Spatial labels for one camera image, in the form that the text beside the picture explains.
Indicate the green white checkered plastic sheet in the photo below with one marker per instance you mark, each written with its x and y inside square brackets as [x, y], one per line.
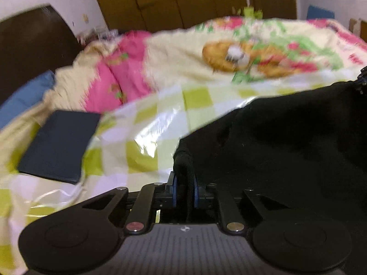
[160, 126]

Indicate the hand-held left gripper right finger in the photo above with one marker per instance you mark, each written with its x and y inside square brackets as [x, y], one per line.
[196, 192]

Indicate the dark blue folded cloth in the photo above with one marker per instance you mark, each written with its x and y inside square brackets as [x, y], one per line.
[58, 146]

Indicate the cartoon printed blanket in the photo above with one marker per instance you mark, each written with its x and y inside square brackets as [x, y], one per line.
[183, 51]

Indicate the bedside clutter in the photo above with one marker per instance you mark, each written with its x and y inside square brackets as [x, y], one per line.
[97, 34]

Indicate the pink printed quilt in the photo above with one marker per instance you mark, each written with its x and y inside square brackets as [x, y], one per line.
[126, 71]

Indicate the blue foam mat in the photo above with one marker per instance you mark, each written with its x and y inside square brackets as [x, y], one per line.
[319, 12]

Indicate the black pants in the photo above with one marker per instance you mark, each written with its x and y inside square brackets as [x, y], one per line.
[275, 137]

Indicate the wooden side cabinet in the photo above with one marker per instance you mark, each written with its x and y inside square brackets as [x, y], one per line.
[358, 28]

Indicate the dark brown headboard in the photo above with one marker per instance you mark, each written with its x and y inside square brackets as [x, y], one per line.
[31, 43]

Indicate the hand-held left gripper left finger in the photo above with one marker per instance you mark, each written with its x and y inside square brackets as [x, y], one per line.
[174, 191]

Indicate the blue pillow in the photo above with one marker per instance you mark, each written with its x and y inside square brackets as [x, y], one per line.
[23, 100]

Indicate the green cloth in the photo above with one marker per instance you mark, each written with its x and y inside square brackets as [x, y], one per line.
[252, 12]

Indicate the wooden wardrobe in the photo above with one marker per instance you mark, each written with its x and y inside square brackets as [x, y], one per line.
[172, 0]

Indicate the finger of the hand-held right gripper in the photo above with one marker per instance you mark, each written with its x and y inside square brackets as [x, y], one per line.
[363, 78]

